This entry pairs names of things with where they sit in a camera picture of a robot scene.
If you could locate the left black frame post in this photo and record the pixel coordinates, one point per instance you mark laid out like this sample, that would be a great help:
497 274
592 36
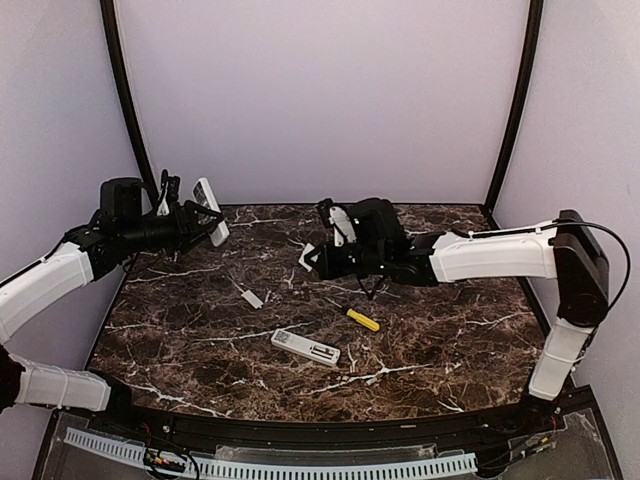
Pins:
124 93

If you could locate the white slim remote control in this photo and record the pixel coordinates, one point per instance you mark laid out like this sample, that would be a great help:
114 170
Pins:
304 347

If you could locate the black frame post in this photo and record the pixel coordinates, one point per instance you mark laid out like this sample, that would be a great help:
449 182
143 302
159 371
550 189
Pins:
516 111
124 93

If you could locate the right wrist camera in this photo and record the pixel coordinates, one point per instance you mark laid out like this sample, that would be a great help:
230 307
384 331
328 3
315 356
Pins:
334 217

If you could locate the grey remote control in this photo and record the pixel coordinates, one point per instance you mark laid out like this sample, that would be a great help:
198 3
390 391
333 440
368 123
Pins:
212 218

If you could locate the black front rail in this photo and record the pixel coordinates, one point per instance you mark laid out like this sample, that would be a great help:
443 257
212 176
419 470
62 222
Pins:
482 428

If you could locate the right black frame post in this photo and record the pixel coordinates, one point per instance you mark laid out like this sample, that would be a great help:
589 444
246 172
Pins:
516 111

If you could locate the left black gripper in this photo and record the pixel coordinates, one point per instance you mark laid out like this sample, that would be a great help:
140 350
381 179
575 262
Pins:
189 228

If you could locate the white slotted cable duct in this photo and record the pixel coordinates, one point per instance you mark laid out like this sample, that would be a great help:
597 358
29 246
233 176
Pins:
253 463

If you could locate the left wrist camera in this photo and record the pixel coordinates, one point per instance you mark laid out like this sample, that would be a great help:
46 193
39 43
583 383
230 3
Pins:
170 186

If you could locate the yellow handled screwdriver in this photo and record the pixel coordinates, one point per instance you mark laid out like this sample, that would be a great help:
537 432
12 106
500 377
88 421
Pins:
359 318

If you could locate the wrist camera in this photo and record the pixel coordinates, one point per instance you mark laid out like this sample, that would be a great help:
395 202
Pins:
170 186
334 217

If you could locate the white battery cover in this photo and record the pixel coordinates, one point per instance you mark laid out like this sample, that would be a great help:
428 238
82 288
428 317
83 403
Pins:
252 299

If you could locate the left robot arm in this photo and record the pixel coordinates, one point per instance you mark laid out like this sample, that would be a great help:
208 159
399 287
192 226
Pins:
118 231

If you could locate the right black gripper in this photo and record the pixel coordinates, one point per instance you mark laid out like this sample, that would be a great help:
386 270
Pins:
326 269

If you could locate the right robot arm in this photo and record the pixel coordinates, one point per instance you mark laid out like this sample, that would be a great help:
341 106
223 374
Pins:
368 239

